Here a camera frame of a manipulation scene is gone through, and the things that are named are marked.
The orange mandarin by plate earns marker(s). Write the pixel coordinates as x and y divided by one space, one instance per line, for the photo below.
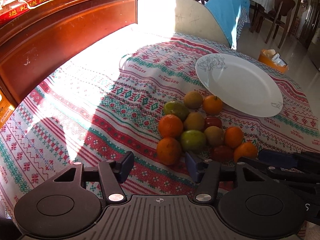
212 105

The brown kiwi right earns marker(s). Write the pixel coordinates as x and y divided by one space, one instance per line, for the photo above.
214 135

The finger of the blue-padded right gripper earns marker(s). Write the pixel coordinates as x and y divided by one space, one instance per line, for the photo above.
276 159

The beige chair back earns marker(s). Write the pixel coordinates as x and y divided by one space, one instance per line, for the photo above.
193 18

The brown kiwi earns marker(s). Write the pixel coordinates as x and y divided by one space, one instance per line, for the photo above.
214 135
193 100
194 121

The dark wooden cabinet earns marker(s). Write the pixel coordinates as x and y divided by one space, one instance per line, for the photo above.
39 41

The green citrus top left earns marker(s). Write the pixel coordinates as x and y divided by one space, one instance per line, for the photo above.
176 108

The green citrus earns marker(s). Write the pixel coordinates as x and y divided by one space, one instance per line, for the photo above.
176 108
193 140

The white ceramic plate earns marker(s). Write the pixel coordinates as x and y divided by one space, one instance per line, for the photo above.
240 84

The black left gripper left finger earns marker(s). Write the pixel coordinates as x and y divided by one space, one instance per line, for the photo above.
70 184

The red tomato lower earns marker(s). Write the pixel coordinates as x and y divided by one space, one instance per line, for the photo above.
222 154

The orange box at left edge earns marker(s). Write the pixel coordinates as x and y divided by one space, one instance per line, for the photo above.
6 109

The patterned red green tablecloth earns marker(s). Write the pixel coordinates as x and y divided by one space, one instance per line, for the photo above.
108 100

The orange mandarin upper left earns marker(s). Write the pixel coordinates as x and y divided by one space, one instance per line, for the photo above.
170 126

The brown kiwi centre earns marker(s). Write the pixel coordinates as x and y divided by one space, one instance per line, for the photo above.
194 121

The red tomato upper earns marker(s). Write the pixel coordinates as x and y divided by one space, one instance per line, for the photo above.
212 121

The brown kiwi top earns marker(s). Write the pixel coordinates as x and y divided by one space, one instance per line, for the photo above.
193 100

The orange waste bin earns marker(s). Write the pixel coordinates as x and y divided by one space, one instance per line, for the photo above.
272 59

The dark wooden dining chair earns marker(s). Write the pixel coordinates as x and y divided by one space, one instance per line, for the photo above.
280 16

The orange mandarin right middle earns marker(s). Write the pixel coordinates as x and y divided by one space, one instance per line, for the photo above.
233 137

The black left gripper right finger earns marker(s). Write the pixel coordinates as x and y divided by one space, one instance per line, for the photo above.
249 184

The red tomato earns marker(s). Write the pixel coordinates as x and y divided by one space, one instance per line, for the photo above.
212 121
222 154

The blue shirt on chair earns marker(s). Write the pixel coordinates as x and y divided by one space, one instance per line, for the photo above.
227 14

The orange mandarin far right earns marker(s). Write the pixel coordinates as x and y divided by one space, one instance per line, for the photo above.
246 149

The orange mandarin front left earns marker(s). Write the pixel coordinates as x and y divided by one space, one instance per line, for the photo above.
168 151

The green citrus lower middle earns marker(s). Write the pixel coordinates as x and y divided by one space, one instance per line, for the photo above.
193 140

